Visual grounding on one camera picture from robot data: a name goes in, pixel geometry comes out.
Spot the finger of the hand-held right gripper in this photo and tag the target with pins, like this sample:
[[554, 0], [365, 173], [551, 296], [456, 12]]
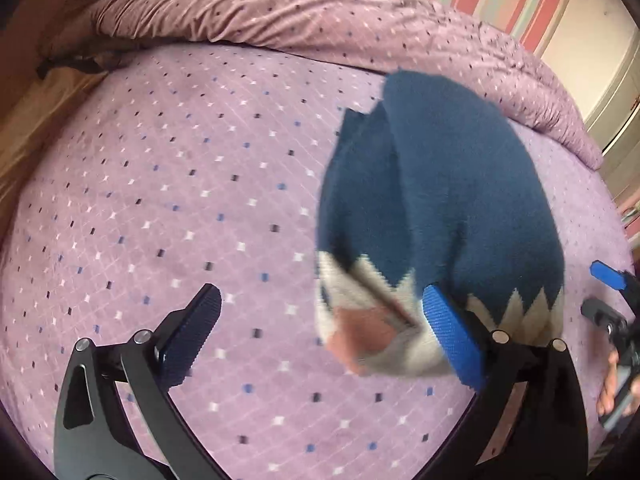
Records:
[[606, 274], [600, 312]]

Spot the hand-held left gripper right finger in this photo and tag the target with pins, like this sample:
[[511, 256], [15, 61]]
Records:
[[452, 340]]

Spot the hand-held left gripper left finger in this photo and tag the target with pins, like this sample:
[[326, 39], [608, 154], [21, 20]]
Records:
[[195, 330]]

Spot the navy argyle knit sweater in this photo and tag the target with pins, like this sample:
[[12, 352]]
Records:
[[450, 185]]

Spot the person's right hand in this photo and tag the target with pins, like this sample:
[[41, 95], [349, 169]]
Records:
[[607, 387]]

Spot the purple dotted bed sheet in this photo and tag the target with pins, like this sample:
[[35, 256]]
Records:
[[175, 185]]

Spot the white wardrobe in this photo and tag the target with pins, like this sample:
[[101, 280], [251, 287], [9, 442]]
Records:
[[617, 110]]

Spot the brown cloth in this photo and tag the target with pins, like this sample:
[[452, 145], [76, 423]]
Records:
[[30, 130]]

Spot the purple dotted duvet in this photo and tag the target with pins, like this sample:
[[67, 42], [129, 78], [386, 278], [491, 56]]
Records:
[[300, 10]]

